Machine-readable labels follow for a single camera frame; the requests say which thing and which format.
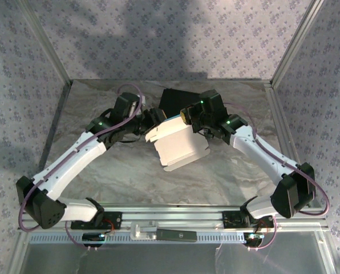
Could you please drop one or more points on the aluminium side rail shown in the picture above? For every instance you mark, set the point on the aluminium side rail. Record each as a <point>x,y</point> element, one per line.
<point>274,108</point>

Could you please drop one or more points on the clear acrylic bracket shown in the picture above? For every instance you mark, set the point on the clear acrylic bracket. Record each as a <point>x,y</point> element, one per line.
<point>141,231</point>

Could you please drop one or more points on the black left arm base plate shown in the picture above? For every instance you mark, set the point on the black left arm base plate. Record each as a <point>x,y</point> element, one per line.
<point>113,219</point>

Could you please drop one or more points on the grey metal panel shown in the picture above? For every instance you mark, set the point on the grey metal panel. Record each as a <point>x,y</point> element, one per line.
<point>158,259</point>

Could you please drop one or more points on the aluminium frame post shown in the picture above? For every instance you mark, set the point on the aluminium frame post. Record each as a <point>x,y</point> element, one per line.
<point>50,48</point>
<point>293,48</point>

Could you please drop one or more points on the small circuit board green light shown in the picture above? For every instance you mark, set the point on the small circuit board green light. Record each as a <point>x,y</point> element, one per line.
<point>93,237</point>
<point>254,237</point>

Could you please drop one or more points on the aluminium mounting rail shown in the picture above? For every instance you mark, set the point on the aluminium mounting rail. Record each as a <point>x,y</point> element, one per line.
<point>173,214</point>

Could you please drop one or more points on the black ribbed carrying case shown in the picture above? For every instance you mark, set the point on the black ribbed carrying case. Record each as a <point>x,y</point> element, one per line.
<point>175,100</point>

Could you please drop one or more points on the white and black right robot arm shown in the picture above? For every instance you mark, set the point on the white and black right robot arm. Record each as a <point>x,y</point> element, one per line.
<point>261,154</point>

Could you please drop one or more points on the white and blue paper box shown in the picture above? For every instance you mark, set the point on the white and blue paper box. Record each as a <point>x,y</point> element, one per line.
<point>178,142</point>

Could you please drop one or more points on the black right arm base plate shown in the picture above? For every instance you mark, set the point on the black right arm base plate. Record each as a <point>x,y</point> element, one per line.
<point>230,219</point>

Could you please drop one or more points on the dark metal side rail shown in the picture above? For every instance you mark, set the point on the dark metal side rail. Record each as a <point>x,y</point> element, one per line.
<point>58,114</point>

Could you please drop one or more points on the black rectangular bar device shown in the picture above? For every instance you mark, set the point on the black rectangular bar device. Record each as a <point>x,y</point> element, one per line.
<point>175,235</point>

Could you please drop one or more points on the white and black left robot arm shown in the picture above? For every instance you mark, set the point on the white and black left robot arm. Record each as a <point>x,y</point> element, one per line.
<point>73,160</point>

